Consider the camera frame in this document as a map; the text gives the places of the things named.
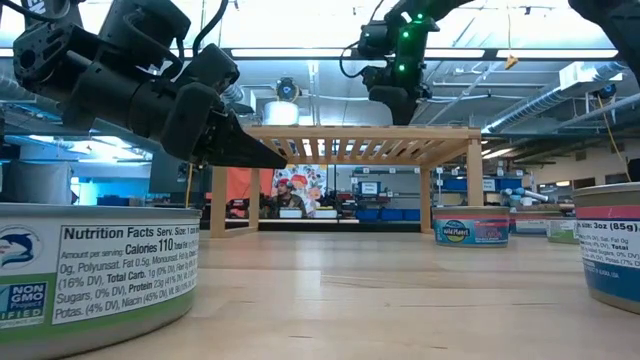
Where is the orange fabric panel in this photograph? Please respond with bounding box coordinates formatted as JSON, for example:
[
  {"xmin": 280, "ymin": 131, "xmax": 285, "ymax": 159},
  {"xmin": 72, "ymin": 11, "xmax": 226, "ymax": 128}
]
[{"xmin": 227, "ymin": 167, "xmax": 275, "ymax": 201}]

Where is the black ceiling camera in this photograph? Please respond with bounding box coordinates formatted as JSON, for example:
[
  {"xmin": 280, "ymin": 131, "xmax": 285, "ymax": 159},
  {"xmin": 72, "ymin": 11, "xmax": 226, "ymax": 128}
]
[{"xmin": 275, "ymin": 77, "xmax": 302, "ymax": 104}]

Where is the floral print poster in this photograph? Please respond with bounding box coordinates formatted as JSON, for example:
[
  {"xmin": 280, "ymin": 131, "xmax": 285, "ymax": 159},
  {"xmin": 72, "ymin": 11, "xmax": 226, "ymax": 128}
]
[{"xmin": 272, "ymin": 164, "xmax": 329, "ymax": 216}]

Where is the grey round ceiling duct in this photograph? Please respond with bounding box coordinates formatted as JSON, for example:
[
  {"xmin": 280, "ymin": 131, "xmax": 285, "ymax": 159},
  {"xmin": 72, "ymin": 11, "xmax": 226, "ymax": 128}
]
[{"xmin": 0, "ymin": 73, "xmax": 66, "ymax": 119}]

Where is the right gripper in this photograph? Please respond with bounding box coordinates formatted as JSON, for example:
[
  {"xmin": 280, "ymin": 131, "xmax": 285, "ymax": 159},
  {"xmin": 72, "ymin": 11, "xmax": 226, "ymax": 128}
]
[{"xmin": 360, "ymin": 64, "xmax": 434, "ymax": 126}]

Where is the silver flexible duct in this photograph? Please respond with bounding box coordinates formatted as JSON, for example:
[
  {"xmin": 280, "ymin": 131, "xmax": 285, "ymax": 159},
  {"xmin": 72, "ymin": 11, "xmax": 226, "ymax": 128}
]
[{"xmin": 219, "ymin": 82, "xmax": 247, "ymax": 106}]

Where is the person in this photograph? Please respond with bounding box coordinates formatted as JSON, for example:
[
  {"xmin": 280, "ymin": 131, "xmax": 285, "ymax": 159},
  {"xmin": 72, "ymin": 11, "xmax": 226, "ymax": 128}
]
[{"xmin": 272, "ymin": 177, "xmax": 309, "ymax": 220}]

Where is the dark monitor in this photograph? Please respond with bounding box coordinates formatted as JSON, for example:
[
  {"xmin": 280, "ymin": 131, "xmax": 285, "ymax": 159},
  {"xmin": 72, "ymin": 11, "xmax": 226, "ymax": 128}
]
[{"xmin": 148, "ymin": 149, "xmax": 214, "ymax": 197}]

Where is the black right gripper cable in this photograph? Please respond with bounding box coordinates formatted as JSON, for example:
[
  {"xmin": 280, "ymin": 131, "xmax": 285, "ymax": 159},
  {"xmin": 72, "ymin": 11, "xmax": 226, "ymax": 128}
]
[{"xmin": 339, "ymin": 39, "xmax": 374, "ymax": 80}]

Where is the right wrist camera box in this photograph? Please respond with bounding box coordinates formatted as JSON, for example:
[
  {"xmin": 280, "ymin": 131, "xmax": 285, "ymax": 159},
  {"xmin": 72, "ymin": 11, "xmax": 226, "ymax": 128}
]
[{"xmin": 357, "ymin": 22, "xmax": 399, "ymax": 60}]

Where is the silver ceiling duct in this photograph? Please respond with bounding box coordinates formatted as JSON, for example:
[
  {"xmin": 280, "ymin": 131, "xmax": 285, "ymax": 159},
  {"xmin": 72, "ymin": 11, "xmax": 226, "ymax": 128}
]
[{"xmin": 482, "ymin": 60, "xmax": 627, "ymax": 134}]

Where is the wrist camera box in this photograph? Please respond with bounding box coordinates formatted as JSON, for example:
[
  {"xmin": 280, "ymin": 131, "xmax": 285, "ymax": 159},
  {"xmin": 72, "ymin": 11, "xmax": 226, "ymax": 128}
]
[
  {"xmin": 357, "ymin": 22, "xmax": 399, "ymax": 60},
  {"xmin": 99, "ymin": 0, "xmax": 192, "ymax": 62}
]

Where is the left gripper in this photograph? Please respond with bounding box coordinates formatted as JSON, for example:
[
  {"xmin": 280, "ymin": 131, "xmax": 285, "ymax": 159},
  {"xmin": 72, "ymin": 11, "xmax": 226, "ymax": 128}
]
[{"xmin": 62, "ymin": 43, "xmax": 289, "ymax": 170}]

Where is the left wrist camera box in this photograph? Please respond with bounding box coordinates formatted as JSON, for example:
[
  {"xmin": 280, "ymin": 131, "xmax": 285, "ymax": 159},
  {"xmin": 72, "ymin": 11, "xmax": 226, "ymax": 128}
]
[{"xmin": 99, "ymin": 0, "xmax": 192, "ymax": 62}]

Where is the tuna can green white label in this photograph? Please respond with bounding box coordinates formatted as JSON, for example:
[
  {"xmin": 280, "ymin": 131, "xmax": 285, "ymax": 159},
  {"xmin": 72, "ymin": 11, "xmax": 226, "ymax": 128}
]
[
  {"xmin": 545, "ymin": 217, "xmax": 581, "ymax": 246},
  {"xmin": 0, "ymin": 202, "xmax": 202, "ymax": 360}
]

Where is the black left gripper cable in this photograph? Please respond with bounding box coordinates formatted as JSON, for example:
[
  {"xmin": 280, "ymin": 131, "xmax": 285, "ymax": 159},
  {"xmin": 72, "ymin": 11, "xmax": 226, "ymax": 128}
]
[{"xmin": 124, "ymin": 0, "xmax": 230, "ymax": 66}]

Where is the white cylinder lamp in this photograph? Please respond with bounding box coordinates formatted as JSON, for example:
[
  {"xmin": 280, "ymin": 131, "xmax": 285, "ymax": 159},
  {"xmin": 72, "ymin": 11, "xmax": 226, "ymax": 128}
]
[{"xmin": 262, "ymin": 100, "xmax": 300, "ymax": 126}]

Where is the grey covered cabinet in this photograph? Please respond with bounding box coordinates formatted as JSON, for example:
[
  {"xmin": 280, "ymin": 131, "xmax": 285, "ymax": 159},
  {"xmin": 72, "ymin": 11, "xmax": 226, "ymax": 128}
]
[{"xmin": 0, "ymin": 160, "xmax": 75, "ymax": 206}]

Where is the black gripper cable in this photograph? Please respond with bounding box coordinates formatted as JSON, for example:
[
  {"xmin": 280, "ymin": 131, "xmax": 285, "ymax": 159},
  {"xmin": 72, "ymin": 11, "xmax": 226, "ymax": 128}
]
[
  {"xmin": 339, "ymin": 39, "xmax": 374, "ymax": 80},
  {"xmin": 124, "ymin": 0, "xmax": 230, "ymax": 66}
]

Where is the wooden slatted shelf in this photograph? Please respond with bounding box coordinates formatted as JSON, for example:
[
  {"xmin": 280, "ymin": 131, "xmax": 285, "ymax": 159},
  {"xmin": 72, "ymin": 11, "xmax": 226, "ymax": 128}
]
[{"xmin": 209, "ymin": 124, "xmax": 485, "ymax": 239}]

